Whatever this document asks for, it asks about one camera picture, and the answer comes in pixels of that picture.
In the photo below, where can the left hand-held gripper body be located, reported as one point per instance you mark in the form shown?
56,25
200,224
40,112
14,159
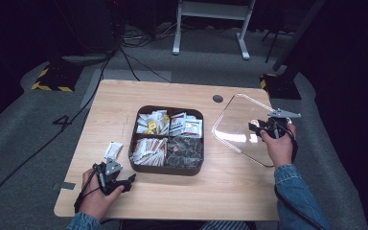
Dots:
108,179

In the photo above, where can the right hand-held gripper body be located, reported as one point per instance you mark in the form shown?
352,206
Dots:
274,126

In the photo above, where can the clear plastic box lid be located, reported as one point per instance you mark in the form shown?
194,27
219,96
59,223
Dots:
236,127

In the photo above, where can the white sachet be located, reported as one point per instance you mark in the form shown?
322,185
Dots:
113,150

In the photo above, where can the brown compartment box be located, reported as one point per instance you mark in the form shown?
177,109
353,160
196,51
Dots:
163,171

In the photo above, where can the person's right hand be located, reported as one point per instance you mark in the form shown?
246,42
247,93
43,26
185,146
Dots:
281,150

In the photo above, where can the person's left hand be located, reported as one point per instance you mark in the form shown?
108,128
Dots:
97,202

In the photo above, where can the pile of stick packets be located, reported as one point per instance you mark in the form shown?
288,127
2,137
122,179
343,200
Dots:
150,151

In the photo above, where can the grey tape strip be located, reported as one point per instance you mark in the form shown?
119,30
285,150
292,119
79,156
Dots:
67,185

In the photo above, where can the grey table grommet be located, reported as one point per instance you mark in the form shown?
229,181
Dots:
217,98

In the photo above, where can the pile of dark packets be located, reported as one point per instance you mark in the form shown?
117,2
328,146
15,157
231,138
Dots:
184,151

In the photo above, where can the pile of white yellow packets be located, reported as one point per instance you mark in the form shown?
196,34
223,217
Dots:
153,123

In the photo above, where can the pile of red label packets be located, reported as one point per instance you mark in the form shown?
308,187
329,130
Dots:
187,126

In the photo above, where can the black slanted stand pole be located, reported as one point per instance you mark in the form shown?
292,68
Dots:
300,32

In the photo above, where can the person's striped clothing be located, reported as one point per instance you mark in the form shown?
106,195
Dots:
225,225

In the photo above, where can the black yellow striped stand base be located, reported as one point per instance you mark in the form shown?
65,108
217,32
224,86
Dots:
52,79

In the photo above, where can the white metal stand frame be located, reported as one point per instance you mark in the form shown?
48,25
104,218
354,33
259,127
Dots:
211,10

